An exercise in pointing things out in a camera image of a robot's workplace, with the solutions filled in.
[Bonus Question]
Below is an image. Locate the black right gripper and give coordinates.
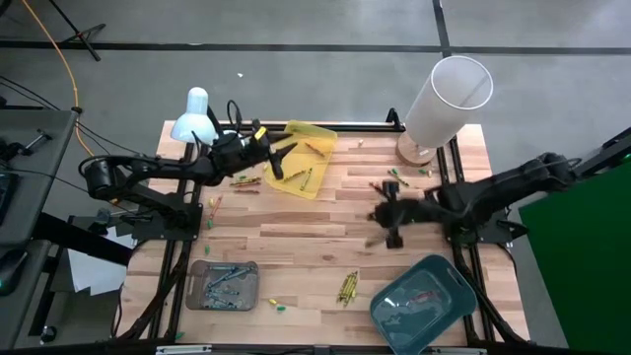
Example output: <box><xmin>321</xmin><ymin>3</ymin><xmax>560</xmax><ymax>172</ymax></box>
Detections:
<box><xmin>369</xmin><ymin>180</ymin><xmax>430</xmax><ymax>249</ymax></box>

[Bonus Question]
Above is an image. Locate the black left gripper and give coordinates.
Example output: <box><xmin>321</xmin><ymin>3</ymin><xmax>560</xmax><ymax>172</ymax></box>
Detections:
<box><xmin>214</xmin><ymin>117</ymin><xmax>299</xmax><ymax>180</ymax></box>

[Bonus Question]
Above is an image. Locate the yellow translucent bin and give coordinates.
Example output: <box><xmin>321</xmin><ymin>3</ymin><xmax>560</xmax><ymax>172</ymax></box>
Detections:
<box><xmin>263</xmin><ymin>120</ymin><xmax>339</xmax><ymax>201</ymax></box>

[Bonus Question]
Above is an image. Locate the teal plastic bin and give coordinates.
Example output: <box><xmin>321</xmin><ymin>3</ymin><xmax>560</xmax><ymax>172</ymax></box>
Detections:
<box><xmin>369</xmin><ymin>253</ymin><xmax>478</xmax><ymax>355</ymax></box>

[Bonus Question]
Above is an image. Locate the white gooseneck desk lamp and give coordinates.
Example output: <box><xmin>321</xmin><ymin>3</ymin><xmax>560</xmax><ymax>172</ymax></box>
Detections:
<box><xmin>170</xmin><ymin>87</ymin><xmax>247</xmax><ymax>164</ymax></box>

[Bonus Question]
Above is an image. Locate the table lamp white cylinder shade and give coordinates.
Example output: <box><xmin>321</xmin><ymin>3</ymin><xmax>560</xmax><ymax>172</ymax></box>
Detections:
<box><xmin>394</xmin><ymin>54</ymin><xmax>494</xmax><ymax>168</ymax></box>

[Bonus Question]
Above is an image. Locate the grey translucent bin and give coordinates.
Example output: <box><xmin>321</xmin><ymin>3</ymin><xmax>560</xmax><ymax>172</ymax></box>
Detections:
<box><xmin>184</xmin><ymin>259</ymin><xmax>260</xmax><ymax>312</ymax></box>

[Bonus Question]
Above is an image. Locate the green mat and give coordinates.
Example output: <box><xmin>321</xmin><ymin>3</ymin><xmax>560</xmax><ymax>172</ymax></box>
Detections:
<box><xmin>520</xmin><ymin>156</ymin><xmax>631</xmax><ymax>355</ymax></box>

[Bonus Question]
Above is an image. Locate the black desk leg beam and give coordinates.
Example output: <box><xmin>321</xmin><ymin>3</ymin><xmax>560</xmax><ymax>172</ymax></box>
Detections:
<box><xmin>34</xmin><ymin>211</ymin><xmax>134</xmax><ymax>267</ymax></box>

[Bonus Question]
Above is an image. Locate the black tripod stand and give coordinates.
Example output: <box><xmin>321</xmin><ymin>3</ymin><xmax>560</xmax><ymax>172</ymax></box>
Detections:
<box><xmin>47</xmin><ymin>0</ymin><xmax>107</xmax><ymax>63</ymax></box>

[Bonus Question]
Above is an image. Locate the white paper sheet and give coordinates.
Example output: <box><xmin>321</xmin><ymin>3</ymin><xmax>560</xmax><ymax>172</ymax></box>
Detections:
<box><xmin>66</xmin><ymin>224</ymin><xmax>134</xmax><ymax>297</ymax></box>

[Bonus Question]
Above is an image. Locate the black angled stand beam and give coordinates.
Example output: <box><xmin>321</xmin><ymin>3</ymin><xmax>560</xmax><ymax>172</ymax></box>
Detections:
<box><xmin>571</xmin><ymin>126</ymin><xmax>631</xmax><ymax>181</ymax></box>

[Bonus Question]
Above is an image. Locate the black clamp tool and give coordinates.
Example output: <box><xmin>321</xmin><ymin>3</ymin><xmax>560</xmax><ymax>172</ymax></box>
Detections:
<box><xmin>0</xmin><ymin>128</ymin><xmax>53</xmax><ymax>162</ymax></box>

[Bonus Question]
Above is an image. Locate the grey side desk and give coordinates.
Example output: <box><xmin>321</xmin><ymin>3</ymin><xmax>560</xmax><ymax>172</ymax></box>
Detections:
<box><xmin>0</xmin><ymin>108</ymin><xmax>79</xmax><ymax>248</ymax></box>

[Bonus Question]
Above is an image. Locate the black desk device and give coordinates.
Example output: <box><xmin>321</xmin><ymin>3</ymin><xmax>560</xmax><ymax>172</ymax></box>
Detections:
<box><xmin>0</xmin><ymin>172</ymin><xmax>19</xmax><ymax>223</ymax></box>

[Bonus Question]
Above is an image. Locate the black computer mouse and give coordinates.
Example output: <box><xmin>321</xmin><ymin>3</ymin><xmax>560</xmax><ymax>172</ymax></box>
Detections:
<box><xmin>0</xmin><ymin>248</ymin><xmax>29</xmax><ymax>297</ymax></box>

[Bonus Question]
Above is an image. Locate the long black frame rail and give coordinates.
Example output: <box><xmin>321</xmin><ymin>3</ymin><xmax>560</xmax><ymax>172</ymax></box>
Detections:
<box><xmin>216</xmin><ymin>120</ymin><xmax>406</xmax><ymax>133</ymax></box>

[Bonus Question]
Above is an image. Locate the black clamp handle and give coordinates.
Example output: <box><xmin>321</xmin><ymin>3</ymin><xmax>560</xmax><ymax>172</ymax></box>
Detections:
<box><xmin>385</xmin><ymin>106</ymin><xmax>404</xmax><ymax>132</ymax></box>

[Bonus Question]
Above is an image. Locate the silver frame bracket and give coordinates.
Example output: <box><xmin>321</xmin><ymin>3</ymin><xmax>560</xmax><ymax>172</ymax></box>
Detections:
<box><xmin>431</xmin><ymin>346</ymin><xmax>488</xmax><ymax>355</ymax></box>
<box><xmin>155</xmin><ymin>344</ymin><xmax>213</xmax><ymax>355</ymax></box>

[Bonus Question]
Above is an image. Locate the black frame bar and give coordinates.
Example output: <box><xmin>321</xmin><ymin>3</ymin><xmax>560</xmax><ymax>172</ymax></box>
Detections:
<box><xmin>0</xmin><ymin>339</ymin><xmax>631</xmax><ymax>355</ymax></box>

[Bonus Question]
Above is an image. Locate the yellow floor cable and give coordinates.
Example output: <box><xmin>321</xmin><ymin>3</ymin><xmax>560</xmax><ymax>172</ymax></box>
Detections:
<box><xmin>22</xmin><ymin>0</ymin><xmax>98</xmax><ymax>158</ymax></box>

